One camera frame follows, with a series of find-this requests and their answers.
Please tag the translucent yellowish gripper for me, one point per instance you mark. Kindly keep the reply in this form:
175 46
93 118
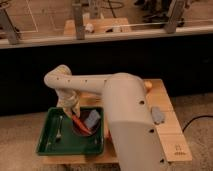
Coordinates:
68 100

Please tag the red pepper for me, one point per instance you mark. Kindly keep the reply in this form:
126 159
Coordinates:
80 124

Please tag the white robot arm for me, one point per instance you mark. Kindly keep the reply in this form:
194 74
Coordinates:
134 134

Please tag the green plastic tray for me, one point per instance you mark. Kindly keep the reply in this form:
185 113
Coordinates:
70 143

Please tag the dark purple bowl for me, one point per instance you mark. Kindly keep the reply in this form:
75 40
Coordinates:
84 114

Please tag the blue sponge in bowl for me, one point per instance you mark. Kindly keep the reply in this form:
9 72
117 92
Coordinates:
92 119

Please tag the metal fork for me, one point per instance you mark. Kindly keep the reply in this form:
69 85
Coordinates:
58 135

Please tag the red bowl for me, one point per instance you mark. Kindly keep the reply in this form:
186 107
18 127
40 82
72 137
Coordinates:
108 135

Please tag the orange fruit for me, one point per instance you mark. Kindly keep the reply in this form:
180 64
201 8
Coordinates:
148 86

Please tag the middle grey metal post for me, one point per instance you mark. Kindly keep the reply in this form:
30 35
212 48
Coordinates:
78 21

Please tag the grey metal post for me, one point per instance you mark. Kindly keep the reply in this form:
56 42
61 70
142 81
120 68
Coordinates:
175 13
78 21
8 27

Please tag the left grey metal post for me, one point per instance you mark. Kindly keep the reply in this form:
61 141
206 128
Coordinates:
8 27

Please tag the right grey metal post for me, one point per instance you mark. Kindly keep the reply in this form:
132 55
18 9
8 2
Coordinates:
175 13

